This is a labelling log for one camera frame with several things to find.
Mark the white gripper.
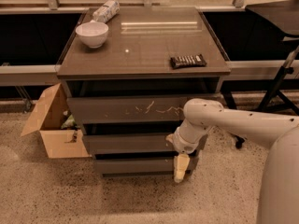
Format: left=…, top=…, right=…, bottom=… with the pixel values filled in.
left=165, top=127, right=200, bottom=183

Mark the grey drawer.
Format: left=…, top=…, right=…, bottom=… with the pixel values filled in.
left=81, top=131, right=208, bottom=156
left=93, top=155, right=200, bottom=175
left=66, top=93, right=222, bottom=125

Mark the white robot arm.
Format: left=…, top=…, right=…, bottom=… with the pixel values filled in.
left=166, top=98, right=299, bottom=224

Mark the grey top drawer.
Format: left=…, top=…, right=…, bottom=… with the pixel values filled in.
left=66, top=93, right=222, bottom=125

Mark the grey bottom drawer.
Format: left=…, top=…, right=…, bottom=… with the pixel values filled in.
left=93, top=155, right=200, bottom=175

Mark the grey drawer cabinet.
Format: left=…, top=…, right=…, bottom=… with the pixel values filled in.
left=58, top=7, right=230, bottom=177

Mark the open cardboard box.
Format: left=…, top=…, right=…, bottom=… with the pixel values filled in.
left=21, top=84, right=90, bottom=159

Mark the dark chocolate bar wrapper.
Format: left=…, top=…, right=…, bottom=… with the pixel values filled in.
left=170, top=54, right=206, bottom=69

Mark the white ceramic bowl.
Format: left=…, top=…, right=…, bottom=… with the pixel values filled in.
left=76, top=21, right=109, bottom=48

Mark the white plastic snack bag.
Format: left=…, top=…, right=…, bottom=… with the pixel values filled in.
left=93, top=0, right=120, bottom=23

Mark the black rolling stand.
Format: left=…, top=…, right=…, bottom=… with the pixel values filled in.
left=217, top=0, right=299, bottom=150

